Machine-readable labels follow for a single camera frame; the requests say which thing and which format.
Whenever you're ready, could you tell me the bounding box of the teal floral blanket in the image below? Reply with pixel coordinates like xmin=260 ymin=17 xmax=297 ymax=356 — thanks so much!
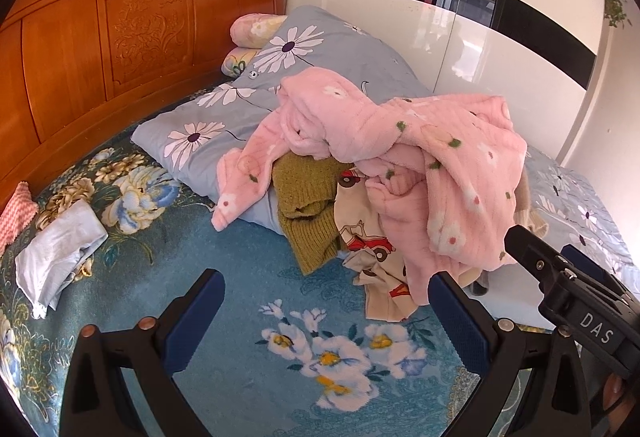
xmin=0 ymin=87 xmax=551 ymax=437

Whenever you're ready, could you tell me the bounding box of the grey-blue daisy print quilt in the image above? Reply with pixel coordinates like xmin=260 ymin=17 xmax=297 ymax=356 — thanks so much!
xmin=131 ymin=6 xmax=637 ymax=278

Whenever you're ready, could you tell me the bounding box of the pink floral fleece garment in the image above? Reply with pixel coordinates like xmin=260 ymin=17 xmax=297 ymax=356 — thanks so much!
xmin=211 ymin=66 xmax=528 ymax=305

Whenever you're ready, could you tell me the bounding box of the pink checked cloth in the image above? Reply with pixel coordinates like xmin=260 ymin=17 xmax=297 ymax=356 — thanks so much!
xmin=0 ymin=181 xmax=38 ymax=258

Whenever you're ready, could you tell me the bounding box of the yellow floral pillow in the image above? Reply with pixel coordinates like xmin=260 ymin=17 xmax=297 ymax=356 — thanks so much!
xmin=221 ymin=47 xmax=261 ymax=78

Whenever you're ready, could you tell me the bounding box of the person's right hand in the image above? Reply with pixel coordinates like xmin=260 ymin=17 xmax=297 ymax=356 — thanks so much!
xmin=602 ymin=374 xmax=632 ymax=424

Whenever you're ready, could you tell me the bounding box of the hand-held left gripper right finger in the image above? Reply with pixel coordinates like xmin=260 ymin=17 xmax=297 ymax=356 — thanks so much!
xmin=427 ymin=270 xmax=593 ymax=437

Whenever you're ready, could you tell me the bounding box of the light blue folded garment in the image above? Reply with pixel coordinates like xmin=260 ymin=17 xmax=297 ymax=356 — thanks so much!
xmin=14 ymin=198 xmax=109 ymax=319

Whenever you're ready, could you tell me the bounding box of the pink floral pillow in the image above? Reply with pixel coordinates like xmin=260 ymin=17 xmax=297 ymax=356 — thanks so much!
xmin=229 ymin=14 xmax=288 ymax=50

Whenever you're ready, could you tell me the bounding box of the cream car print garment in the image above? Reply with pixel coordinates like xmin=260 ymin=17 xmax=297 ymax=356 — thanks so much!
xmin=334 ymin=167 xmax=481 ymax=323

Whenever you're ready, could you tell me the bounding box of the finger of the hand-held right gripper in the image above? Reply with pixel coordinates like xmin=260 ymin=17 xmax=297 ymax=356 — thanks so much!
xmin=504 ymin=225 xmax=572 ymax=290
xmin=560 ymin=244 xmax=626 ymax=285

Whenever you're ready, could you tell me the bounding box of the olive green knit sweater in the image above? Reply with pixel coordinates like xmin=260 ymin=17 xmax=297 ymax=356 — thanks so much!
xmin=271 ymin=152 xmax=351 ymax=275

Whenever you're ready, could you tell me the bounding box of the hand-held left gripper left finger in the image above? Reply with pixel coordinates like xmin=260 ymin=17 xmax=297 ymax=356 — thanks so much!
xmin=59 ymin=268 xmax=227 ymax=437

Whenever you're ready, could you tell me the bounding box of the green plant wall decoration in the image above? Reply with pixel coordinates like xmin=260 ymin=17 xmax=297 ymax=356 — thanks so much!
xmin=602 ymin=0 xmax=627 ymax=30

